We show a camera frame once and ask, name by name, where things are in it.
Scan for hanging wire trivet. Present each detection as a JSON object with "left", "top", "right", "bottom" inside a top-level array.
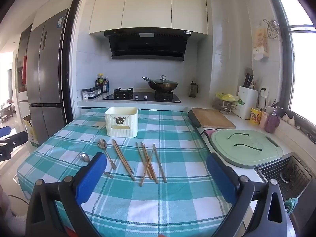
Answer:
[{"left": 263, "top": 18, "right": 281, "bottom": 40}]

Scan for dark wok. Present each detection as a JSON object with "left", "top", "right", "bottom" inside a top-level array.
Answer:
[{"left": 142, "top": 76, "right": 179, "bottom": 92}]

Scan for yellow plastic bag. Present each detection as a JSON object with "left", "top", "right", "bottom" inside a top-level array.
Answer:
[{"left": 216, "top": 93, "right": 245, "bottom": 106}]

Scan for pink cloth pad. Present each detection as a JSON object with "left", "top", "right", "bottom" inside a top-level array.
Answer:
[{"left": 200, "top": 128, "right": 218, "bottom": 153}]

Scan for spice jars and bottles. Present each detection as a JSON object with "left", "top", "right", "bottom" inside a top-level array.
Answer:
[{"left": 87, "top": 87, "right": 102, "bottom": 100}]

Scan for purple soap dispenser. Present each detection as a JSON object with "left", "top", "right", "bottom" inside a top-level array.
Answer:
[{"left": 265, "top": 107, "right": 280, "bottom": 134}]

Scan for teal checked tablecloth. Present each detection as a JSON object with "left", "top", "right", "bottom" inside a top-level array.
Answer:
[{"left": 17, "top": 107, "right": 250, "bottom": 237}]

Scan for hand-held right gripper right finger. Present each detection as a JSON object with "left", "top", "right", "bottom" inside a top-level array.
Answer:
[{"left": 206, "top": 152, "right": 298, "bottom": 237}]

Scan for yellow printed cup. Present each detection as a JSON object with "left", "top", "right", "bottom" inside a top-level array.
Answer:
[{"left": 250, "top": 107, "right": 262, "bottom": 125}]

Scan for teal hanging towel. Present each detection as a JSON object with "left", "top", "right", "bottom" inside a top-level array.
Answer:
[{"left": 283, "top": 197, "right": 301, "bottom": 214}]

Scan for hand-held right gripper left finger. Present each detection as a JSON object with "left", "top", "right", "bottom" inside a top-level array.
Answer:
[{"left": 25, "top": 152, "right": 108, "bottom": 237}]

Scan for wooden furniture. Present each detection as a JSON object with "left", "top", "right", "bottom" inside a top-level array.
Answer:
[{"left": 0, "top": 102, "right": 14, "bottom": 124}]

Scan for glass wok lid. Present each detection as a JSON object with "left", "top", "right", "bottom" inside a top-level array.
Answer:
[{"left": 151, "top": 75, "right": 176, "bottom": 86}]

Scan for window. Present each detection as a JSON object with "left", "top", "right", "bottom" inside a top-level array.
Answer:
[{"left": 273, "top": 0, "right": 316, "bottom": 140}]

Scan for cardboard box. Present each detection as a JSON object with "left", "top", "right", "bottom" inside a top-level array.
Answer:
[{"left": 23, "top": 115, "right": 40, "bottom": 148}]

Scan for red hanging item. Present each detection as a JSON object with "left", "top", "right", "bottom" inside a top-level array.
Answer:
[{"left": 21, "top": 55, "right": 28, "bottom": 86}]

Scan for black rolled mat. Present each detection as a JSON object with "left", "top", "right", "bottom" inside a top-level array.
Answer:
[{"left": 188, "top": 110, "right": 203, "bottom": 128}]

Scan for glass oil pot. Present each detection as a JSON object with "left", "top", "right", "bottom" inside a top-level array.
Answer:
[{"left": 189, "top": 81, "right": 199, "bottom": 98}]

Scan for black range hood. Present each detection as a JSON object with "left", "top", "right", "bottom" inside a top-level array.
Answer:
[{"left": 104, "top": 30, "right": 192, "bottom": 62}]

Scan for metal spoon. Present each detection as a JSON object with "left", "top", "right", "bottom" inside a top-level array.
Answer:
[
  {"left": 98, "top": 138, "right": 118, "bottom": 170},
  {"left": 79, "top": 152, "right": 114, "bottom": 179}
]

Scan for black gas cooktop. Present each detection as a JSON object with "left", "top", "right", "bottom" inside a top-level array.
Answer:
[{"left": 102, "top": 87, "right": 182, "bottom": 103}]

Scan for grey refrigerator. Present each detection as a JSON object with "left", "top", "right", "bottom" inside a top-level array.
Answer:
[{"left": 26, "top": 8, "right": 70, "bottom": 146}]

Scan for black handled knives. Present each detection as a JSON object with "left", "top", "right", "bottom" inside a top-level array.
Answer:
[{"left": 243, "top": 68, "right": 255, "bottom": 89}]

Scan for black cable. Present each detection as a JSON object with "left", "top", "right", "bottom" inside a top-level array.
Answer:
[{"left": 7, "top": 195, "right": 30, "bottom": 206}]

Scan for green plastic lid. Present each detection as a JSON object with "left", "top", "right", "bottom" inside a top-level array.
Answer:
[{"left": 210, "top": 130, "right": 284, "bottom": 169}]

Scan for person's left forearm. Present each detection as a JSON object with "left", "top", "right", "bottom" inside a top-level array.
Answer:
[{"left": 0, "top": 185, "right": 26, "bottom": 237}]

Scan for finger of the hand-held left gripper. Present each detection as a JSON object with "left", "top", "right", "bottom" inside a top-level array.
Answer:
[
  {"left": 0, "top": 131, "right": 28, "bottom": 149},
  {"left": 0, "top": 126, "right": 12, "bottom": 140}
]

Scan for pink utensil cup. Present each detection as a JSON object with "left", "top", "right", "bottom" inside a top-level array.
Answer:
[{"left": 259, "top": 111, "right": 271, "bottom": 130}]

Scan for black eyeglasses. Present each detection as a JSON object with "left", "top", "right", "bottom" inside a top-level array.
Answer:
[{"left": 227, "top": 133, "right": 266, "bottom": 151}]

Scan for wooden cutting board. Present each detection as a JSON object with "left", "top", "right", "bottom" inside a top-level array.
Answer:
[{"left": 192, "top": 108, "right": 236, "bottom": 129}]

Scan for steel sink with basket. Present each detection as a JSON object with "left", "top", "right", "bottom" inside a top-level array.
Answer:
[{"left": 258, "top": 152, "right": 316, "bottom": 200}]

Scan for garlic bulbs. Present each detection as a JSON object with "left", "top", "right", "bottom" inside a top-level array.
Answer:
[{"left": 282, "top": 113, "right": 296, "bottom": 127}]

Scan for wire basket rack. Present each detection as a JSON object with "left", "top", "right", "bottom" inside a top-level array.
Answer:
[{"left": 213, "top": 97, "right": 241, "bottom": 115}]

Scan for cream plastic utensil box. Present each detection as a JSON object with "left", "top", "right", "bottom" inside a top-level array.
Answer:
[{"left": 105, "top": 107, "right": 139, "bottom": 138}]

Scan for white knife block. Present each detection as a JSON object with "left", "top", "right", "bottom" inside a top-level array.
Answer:
[{"left": 237, "top": 86, "right": 259, "bottom": 119}]

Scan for hanging printed paper bag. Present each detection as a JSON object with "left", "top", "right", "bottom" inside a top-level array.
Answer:
[{"left": 252, "top": 26, "right": 270, "bottom": 61}]

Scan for white wall cabinet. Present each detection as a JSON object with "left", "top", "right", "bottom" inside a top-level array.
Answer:
[{"left": 89, "top": 0, "right": 209, "bottom": 35}]

